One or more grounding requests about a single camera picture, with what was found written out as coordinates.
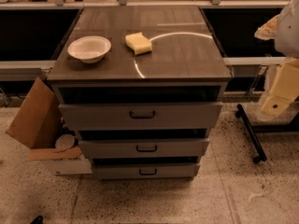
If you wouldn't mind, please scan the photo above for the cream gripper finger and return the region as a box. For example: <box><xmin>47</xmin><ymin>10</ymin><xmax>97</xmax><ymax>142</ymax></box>
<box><xmin>261</xmin><ymin>95</ymin><xmax>291</xmax><ymax>116</ymax></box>

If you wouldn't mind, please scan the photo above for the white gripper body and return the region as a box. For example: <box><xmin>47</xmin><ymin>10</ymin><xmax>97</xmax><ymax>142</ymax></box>
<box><xmin>269</xmin><ymin>59</ymin><xmax>299</xmax><ymax>101</ymax></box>

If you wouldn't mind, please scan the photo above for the grey top drawer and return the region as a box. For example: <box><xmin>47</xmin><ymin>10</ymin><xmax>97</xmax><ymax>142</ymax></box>
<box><xmin>59</xmin><ymin>102</ymin><xmax>222</xmax><ymax>131</ymax></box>

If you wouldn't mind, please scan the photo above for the grey drawer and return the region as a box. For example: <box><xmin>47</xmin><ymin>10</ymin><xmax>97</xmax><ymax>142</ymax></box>
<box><xmin>59</xmin><ymin>102</ymin><xmax>222</xmax><ymax>131</ymax></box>
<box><xmin>79</xmin><ymin>138</ymin><xmax>209</xmax><ymax>159</ymax></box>
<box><xmin>92</xmin><ymin>163</ymin><xmax>200</xmax><ymax>180</ymax></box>

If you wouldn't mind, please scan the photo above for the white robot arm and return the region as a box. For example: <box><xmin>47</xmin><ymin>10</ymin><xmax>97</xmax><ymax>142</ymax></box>
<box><xmin>254</xmin><ymin>0</ymin><xmax>299</xmax><ymax>117</ymax></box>

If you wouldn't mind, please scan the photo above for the grey drawer cabinet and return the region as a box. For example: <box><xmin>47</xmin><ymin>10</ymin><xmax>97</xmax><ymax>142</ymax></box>
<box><xmin>49</xmin><ymin>6</ymin><xmax>232</xmax><ymax>179</ymax></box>

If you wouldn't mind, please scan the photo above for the grey bottom drawer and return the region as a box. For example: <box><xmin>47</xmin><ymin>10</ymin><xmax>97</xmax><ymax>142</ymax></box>
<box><xmin>92</xmin><ymin>163</ymin><xmax>200</xmax><ymax>180</ymax></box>

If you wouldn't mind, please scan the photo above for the grey middle drawer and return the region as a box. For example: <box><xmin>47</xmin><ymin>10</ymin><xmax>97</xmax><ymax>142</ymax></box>
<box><xmin>79</xmin><ymin>138</ymin><xmax>209</xmax><ymax>159</ymax></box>

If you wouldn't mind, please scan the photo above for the black wheeled stand leg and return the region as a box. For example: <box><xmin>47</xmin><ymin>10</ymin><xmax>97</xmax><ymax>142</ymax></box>
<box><xmin>235</xmin><ymin>104</ymin><xmax>267</xmax><ymax>163</ymax></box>

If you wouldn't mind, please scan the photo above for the yellow sponge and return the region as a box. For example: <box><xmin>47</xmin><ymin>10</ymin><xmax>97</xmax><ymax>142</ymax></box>
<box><xmin>125</xmin><ymin>32</ymin><xmax>152</xmax><ymax>55</ymax></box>

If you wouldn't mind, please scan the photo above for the white bowl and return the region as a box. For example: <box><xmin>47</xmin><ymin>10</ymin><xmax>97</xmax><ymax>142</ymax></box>
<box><xmin>67</xmin><ymin>35</ymin><xmax>111</xmax><ymax>63</ymax></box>

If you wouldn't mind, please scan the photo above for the white cardboard box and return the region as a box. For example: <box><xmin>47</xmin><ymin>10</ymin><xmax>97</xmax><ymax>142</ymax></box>
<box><xmin>27</xmin><ymin>146</ymin><xmax>92</xmax><ymax>175</ymax></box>

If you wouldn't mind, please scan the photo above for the brown cardboard box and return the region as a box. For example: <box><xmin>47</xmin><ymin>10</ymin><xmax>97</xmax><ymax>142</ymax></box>
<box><xmin>7</xmin><ymin>77</ymin><xmax>61</xmax><ymax>149</ymax></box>

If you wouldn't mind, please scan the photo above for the black object at bottom edge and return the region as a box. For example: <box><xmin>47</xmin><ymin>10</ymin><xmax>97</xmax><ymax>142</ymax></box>
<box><xmin>30</xmin><ymin>216</ymin><xmax>43</xmax><ymax>224</ymax></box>

